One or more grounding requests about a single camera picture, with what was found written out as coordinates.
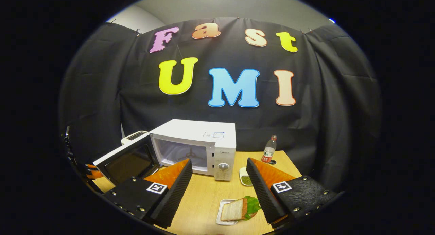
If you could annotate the white microwave oven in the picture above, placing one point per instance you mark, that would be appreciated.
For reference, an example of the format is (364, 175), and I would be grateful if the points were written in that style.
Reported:
(193, 129)

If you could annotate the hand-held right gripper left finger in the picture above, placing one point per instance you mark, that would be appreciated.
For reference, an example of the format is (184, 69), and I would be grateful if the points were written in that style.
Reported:
(173, 201)

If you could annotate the black backdrop cloth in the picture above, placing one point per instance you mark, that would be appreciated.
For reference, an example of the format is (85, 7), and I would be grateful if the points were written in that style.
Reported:
(136, 92)

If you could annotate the clear plastic water bottle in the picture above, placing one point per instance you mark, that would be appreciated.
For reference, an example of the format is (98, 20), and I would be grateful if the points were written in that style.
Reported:
(268, 153)

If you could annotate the sandwich with lettuce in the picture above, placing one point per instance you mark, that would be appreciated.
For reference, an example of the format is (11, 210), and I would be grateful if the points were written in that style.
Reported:
(232, 210)

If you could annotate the white toaster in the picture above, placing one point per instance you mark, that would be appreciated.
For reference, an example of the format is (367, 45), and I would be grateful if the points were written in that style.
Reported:
(134, 136)

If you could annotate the white divided dish with beans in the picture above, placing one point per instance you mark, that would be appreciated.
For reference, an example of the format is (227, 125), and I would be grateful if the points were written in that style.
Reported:
(245, 180)

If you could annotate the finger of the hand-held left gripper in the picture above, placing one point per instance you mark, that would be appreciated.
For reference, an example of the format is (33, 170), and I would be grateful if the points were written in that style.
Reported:
(95, 174)

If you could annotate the small white rectangular tray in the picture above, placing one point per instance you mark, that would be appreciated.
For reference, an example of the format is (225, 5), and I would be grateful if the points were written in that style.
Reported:
(220, 208)

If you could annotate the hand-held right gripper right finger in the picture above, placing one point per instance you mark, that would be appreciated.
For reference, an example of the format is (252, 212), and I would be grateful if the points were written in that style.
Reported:
(263, 197)

